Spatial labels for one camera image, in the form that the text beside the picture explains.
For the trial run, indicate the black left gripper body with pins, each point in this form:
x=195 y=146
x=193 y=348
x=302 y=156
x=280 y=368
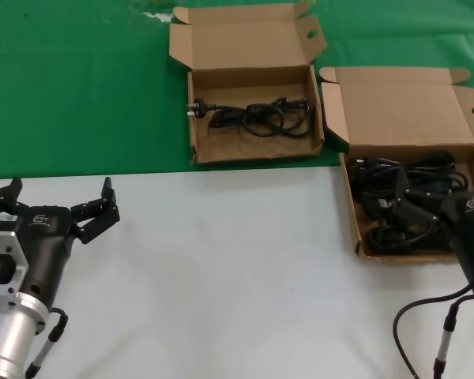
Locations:
x=47 y=245

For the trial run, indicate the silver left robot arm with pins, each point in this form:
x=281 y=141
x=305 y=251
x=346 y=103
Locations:
x=12 y=335

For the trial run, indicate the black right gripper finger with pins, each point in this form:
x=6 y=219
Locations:
x=414 y=213

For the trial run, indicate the green table cloth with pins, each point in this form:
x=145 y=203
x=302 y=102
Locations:
x=63 y=98

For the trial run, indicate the silver left camera bracket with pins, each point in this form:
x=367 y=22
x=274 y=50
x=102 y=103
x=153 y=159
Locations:
x=16 y=252

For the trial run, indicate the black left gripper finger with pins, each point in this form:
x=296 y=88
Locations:
x=98 y=217
x=8 y=197

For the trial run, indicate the small white scrap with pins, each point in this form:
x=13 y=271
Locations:
x=160 y=16

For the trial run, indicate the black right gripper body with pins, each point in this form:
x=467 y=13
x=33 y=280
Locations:
x=470 y=237

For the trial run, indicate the open cardboard box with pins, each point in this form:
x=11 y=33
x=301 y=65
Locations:
x=253 y=149
x=399 y=110

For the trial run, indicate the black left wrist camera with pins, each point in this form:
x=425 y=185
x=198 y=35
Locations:
x=2 y=226

